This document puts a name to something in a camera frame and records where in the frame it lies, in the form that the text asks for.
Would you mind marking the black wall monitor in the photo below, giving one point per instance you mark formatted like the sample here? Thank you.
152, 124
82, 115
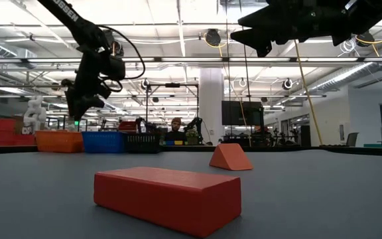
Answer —
237, 113

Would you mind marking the orange plastic basket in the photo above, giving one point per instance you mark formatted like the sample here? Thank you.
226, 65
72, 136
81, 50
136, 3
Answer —
58, 142

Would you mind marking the blue plastic basket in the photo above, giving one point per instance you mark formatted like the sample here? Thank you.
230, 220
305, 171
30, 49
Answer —
103, 142

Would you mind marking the small potted plant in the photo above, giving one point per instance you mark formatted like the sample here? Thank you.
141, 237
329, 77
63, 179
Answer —
192, 135

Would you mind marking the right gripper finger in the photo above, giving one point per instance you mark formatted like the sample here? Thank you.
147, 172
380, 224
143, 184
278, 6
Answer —
264, 18
260, 38

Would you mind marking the black plastic basket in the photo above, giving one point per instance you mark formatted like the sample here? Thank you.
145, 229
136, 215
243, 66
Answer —
143, 143

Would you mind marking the white building column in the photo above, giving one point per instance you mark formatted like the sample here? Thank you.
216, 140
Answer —
211, 99

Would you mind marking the red rectangular block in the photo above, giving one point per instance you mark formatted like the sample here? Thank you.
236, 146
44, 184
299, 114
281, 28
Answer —
164, 199

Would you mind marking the orange triangular prism block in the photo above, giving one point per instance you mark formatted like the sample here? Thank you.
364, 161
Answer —
229, 157

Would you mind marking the person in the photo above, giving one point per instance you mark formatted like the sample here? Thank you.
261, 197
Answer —
176, 134

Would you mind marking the black background rig frame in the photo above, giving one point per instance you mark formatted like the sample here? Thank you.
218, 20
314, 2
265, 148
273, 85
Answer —
172, 85

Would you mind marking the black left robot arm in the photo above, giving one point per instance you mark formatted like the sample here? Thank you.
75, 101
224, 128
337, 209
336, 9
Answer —
75, 20

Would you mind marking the white sculpted figure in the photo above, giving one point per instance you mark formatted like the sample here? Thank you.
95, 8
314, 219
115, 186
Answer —
35, 114

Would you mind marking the red crate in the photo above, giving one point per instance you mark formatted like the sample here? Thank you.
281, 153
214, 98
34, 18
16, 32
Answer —
128, 127

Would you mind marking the black aluminium table frame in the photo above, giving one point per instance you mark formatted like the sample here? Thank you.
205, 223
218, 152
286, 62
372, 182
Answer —
277, 148

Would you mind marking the grey chair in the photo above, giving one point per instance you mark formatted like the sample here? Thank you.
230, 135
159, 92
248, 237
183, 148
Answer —
352, 139

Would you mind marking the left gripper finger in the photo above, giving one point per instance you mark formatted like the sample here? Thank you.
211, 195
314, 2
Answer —
76, 106
96, 103

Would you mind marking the black background robot arm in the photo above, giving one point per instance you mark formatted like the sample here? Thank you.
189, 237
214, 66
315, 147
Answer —
196, 124
148, 126

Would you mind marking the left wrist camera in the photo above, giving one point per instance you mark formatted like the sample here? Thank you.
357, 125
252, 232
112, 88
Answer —
116, 68

